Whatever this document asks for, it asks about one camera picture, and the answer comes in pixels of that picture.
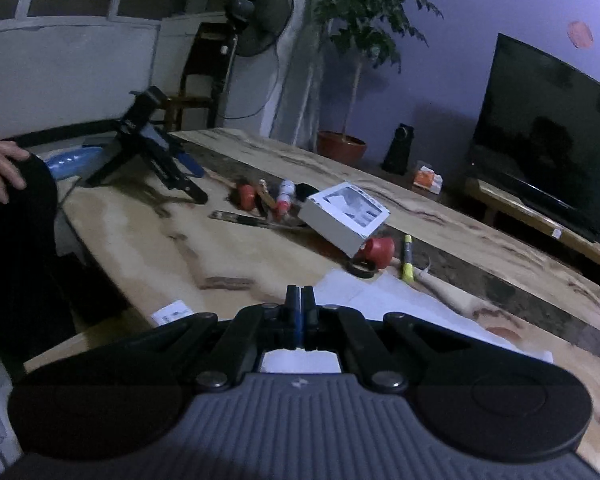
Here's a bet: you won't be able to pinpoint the orange tissue pack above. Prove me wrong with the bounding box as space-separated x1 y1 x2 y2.
412 162 445 195

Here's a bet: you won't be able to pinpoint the yellow marker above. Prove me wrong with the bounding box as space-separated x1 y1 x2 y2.
401 234 417 282

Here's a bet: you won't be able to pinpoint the white glue bottle red tip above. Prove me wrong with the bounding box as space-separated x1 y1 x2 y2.
274 180 297 222

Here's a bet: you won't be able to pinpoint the dark wooden chair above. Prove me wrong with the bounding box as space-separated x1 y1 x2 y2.
162 22 236 131

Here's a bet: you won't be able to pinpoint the potted tree terracotta pot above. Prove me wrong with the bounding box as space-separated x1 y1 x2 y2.
312 0 443 167

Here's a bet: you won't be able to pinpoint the wooden television stand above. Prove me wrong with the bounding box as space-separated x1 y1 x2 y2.
462 177 600 281

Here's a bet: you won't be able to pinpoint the black cable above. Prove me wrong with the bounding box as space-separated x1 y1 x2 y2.
225 55 282 121

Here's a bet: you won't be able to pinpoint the red plastic funnel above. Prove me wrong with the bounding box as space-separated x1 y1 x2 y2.
361 236 396 270

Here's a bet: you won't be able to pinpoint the white box clear window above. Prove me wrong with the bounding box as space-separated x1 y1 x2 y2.
297 182 392 258

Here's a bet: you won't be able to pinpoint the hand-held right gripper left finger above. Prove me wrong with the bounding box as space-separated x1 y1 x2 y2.
105 285 301 392

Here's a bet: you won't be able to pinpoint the black speaker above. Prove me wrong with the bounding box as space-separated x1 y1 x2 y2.
381 122 416 176

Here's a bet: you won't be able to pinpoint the black clear pen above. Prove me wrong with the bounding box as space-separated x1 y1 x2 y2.
209 210 306 233

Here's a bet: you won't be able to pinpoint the person's leg black trousers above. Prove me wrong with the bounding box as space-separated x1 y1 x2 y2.
0 152 131 376

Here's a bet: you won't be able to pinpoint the black standing fan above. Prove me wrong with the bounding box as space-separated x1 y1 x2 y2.
214 0 295 131

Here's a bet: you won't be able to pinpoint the translucent white curtain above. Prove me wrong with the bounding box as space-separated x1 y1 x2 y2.
287 35 331 143

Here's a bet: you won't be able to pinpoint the white printed card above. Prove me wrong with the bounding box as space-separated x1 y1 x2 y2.
150 300 192 327

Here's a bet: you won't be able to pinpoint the red round wall sticker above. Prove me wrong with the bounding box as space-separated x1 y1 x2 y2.
567 21 595 50

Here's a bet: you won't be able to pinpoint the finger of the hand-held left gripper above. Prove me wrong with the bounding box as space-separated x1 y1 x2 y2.
152 156 210 206
167 141 204 179

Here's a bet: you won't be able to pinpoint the yellow rubber band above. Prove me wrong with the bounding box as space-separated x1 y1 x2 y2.
256 178 279 218

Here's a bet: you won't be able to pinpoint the white paper towel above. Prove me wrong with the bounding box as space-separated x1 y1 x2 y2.
260 269 554 375

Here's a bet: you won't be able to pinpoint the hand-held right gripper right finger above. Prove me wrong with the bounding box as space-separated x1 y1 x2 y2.
302 286 511 393

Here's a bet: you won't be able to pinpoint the black flat television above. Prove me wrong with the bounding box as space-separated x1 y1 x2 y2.
467 32 600 256

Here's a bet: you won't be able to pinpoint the black red power bank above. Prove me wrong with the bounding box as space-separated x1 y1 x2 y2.
230 183 257 212

